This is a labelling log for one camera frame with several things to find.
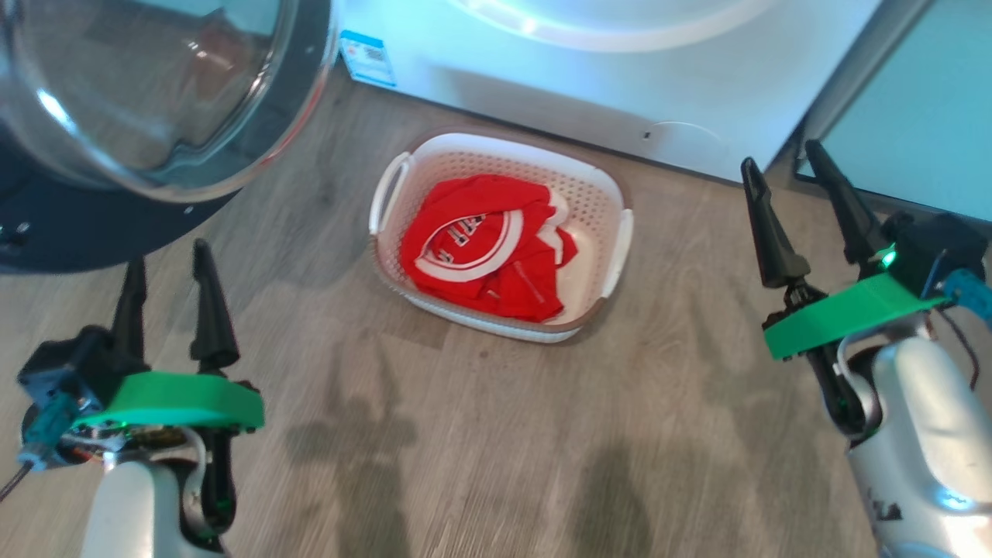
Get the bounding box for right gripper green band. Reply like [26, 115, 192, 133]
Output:
[741, 139, 951, 444]

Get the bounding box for white front-load washing machine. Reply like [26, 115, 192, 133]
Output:
[333, 0, 884, 184]

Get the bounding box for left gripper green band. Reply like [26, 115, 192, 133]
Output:
[74, 239, 265, 537]

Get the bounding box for red jersey with white ring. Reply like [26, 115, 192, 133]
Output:
[399, 174, 555, 301]

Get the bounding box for round white filter cover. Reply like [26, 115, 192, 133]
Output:
[642, 120, 731, 165]

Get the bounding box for blue energy label sticker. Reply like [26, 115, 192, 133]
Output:
[339, 29, 398, 88]

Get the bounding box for white perforated laundry basket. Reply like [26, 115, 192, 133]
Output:
[368, 128, 635, 344]

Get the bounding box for right teal cable connector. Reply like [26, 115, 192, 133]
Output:
[941, 267, 992, 325]

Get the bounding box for right thin black cable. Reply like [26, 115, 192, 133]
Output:
[939, 306, 983, 390]

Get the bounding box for teal cable connector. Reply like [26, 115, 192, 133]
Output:
[19, 391, 80, 470]
[941, 267, 992, 325]

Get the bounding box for left teal cable connector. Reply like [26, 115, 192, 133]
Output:
[19, 391, 80, 470]

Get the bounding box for left thin black cable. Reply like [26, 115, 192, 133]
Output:
[0, 463, 32, 503]

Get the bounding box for pale green cabinet with grey side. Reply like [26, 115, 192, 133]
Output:
[763, 0, 992, 223]

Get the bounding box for thin black cable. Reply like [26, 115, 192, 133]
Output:
[939, 306, 983, 390]
[0, 463, 32, 503]

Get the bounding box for washing machine door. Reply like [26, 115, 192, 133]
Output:
[0, 0, 339, 274]

